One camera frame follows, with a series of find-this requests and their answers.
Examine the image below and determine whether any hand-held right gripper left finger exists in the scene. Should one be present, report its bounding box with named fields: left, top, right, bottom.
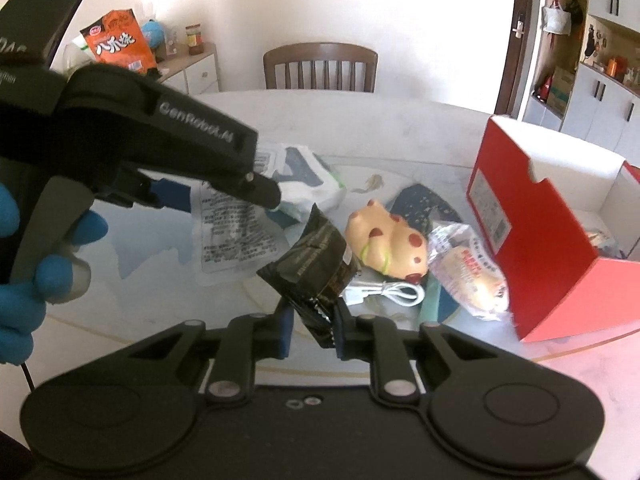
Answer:
left=107, top=304, right=296, bottom=407

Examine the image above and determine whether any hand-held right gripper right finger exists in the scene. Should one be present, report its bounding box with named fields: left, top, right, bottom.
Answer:
left=333, top=300, right=517, bottom=406

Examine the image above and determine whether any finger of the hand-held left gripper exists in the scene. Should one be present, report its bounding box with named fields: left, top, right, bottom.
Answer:
left=64, top=63, right=282, bottom=212
left=92, top=166, right=194, bottom=214

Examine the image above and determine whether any black snack packet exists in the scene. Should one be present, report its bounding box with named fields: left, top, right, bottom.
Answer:
left=256, top=203, right=363, bottom=349

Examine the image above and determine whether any clear packet with black text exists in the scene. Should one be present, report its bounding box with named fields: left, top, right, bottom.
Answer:
left=191, top=180, right=292, bottom=287

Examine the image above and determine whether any yellow spotted animal toy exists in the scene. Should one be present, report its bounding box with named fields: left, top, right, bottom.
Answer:
left=344, top=198, right=431, bottom=284

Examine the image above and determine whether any white wet wipes pack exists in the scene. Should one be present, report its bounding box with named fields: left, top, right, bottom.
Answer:
left=254, top=142, right=349, bottom=224

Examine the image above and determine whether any clear printed bread packet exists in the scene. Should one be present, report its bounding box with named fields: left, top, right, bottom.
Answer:
left=427, top=222, right=512, bottom=322

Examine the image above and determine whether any red cardboard box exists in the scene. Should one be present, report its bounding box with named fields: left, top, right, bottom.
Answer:
left=465, top=113, right=640, bottom=344

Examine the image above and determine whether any blue and white packet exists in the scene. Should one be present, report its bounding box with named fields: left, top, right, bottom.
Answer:
left=587, top=227, right=629, bottom=261

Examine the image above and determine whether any person's left hand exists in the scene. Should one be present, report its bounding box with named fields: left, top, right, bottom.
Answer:
left=0, top=182, right=109, bottom=366

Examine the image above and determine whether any white sideboard cabinet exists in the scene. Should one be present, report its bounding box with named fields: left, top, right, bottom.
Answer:
left=144, top=42, right=221, bottom=96

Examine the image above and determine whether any green and white bag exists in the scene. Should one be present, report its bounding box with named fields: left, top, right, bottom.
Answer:
left=69, top=34, right=97, bottom=62

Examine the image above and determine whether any sauce jar with red lid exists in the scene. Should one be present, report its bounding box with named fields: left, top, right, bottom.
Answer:
left=184, top=24, right=205, bottom=56

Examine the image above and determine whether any orange snack bag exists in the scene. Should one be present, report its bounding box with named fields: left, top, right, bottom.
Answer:
left=79, top=8, right=159, bottom=79

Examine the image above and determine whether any round dark blue dotted placemat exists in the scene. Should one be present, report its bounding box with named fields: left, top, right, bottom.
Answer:
left=387, top=183, right=464, bottom=322

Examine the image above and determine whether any wooden slat back chair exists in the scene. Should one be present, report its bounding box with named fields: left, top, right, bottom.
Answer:
left=263, top=43, right=379, bottom=94

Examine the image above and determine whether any large cardboard box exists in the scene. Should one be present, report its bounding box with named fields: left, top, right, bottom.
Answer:
left=547, top=67, right=576, bottom=114

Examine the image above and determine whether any dark brown entrance door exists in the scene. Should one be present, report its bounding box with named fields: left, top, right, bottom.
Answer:
left=494, top=0, right=537, bottom=116

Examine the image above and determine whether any hanging tote bag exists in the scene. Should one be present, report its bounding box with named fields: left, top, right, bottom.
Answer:
left=542, top=0, right=572, bottom=36

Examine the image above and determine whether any white usb cable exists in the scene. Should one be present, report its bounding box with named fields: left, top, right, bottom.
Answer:
left=343, top=279, right=427, bottom=309

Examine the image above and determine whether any white and wood wall cabinet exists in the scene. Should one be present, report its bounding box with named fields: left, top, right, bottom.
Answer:
left=522, top=0, right=640, bottom=166

